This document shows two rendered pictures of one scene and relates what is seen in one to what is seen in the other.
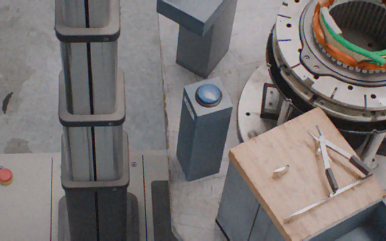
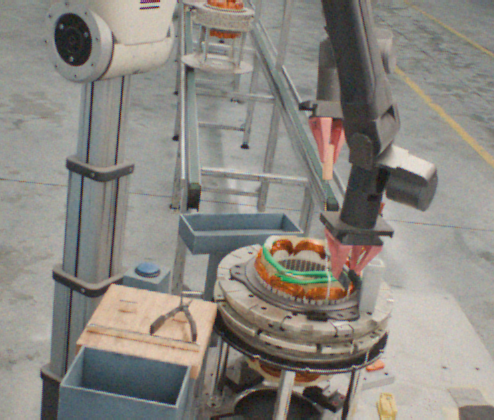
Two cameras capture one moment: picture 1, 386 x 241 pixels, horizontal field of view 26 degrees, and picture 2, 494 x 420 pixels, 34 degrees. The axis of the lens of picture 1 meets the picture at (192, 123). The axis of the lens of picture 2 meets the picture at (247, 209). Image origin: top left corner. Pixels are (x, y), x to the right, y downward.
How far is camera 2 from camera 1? 1.16 m
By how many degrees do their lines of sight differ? 46
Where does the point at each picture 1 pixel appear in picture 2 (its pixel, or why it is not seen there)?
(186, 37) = (207, 291)
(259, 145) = (136, 293)
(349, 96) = (242, 298)
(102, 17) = (97, 154)
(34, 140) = not seen: outside the picture
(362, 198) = (172, 355)
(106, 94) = (88, 252)
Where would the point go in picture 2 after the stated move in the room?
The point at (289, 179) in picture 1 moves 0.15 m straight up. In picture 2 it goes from (130, 317) to (139, 234)
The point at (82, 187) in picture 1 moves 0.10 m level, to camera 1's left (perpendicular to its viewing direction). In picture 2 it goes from (52, 377) to (27, 356)
